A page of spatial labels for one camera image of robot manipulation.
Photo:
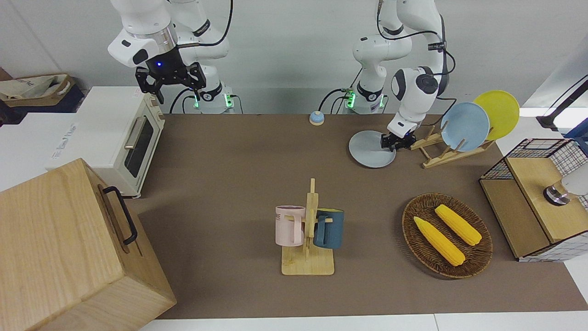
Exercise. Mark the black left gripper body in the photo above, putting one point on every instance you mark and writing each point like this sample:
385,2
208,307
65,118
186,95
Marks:
404,140

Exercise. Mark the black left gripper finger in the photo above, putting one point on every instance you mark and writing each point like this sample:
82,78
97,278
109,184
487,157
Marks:
386,142
396,147

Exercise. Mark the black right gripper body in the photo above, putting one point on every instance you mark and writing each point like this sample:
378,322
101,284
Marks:
167,69

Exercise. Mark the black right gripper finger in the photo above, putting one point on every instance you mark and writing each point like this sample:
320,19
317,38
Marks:
160,96
198,97

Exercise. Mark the gray plate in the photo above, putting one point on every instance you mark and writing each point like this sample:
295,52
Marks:
367,154

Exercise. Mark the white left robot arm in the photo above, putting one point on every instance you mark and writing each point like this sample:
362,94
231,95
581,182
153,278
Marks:
413,92

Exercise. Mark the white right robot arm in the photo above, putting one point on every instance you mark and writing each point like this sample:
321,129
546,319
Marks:
138,18

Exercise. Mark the wooden plate rack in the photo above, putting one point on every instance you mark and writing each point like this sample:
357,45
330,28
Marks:
441,158

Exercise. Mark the light blue plate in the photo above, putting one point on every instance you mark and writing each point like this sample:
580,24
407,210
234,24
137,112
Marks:
466,126

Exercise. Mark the yellow plate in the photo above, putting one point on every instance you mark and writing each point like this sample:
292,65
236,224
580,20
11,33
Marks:
503,110

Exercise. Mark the white toaster oven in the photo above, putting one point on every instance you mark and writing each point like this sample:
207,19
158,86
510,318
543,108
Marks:
101,133

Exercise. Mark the blue service bell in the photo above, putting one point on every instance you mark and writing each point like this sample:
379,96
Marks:
316,118

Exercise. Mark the yellow corn cob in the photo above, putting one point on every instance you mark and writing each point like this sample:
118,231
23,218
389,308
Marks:
438,241
459,225

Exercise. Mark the dark blue mug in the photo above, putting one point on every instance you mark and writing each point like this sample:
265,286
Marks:
333,230

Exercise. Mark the brown wicker basket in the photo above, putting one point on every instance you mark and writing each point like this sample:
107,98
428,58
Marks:
422,250

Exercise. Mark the beige canvas bag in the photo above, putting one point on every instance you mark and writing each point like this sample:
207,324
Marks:
32,89

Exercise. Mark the pink mug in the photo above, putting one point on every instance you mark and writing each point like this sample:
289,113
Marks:
287,227

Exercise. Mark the wooden mug tree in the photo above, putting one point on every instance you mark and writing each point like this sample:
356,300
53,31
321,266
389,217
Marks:
308,264

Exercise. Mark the black stand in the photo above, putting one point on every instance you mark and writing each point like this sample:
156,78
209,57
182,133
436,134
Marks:
551,120

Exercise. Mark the white and silver cylinder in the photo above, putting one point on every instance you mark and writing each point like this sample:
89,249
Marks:
574,184

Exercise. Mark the wooden cabinet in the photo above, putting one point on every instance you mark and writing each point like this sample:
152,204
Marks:
59,253

